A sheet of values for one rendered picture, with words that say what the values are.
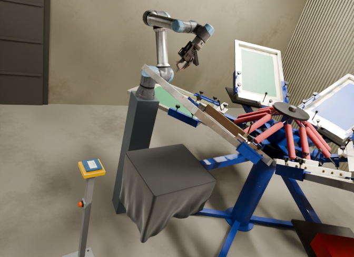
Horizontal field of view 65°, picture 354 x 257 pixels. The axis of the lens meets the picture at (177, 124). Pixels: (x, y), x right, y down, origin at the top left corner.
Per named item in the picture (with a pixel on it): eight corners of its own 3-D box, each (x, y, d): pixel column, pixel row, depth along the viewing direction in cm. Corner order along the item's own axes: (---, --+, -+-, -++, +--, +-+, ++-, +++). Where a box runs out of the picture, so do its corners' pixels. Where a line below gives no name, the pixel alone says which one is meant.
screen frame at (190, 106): (193, 115, 132) (198, 108, 132) (140, 68, 173) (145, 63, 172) (255, 162, 189) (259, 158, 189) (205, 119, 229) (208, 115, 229)
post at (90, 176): (69, 282, 201) (78, 181, 156) (61, 256, 216) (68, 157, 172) (99, 270, 213) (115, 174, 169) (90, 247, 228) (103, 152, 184)
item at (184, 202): (144, 243, 182) (157, 195, 163) (142, 238, 185) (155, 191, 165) (199, 224, 208) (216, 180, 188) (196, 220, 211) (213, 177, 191)
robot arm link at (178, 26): (136, 7, 202) (180, 17, 171) (148, 8, 210) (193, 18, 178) (134, 23, 207) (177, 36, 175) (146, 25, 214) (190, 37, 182)
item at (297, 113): (238, 239, 272) (298, 120, 209) (213, 210, 300) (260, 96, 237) (264, 228, 295) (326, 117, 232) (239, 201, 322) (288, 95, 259)
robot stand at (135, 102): (111, 200, 278) (130, 90, 222) (129, 198, 286) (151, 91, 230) (116, 214, 264) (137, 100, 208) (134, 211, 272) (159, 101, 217)
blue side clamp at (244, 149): (236, 150, 167) (244, 141, 166) (230, 146, 170) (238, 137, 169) (255, 165, 188) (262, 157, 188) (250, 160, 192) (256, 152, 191)
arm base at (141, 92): (133, 91, 221) (135, 79, 217) (150, 91, 228) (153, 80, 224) (138, 99, 210) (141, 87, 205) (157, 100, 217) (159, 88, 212)
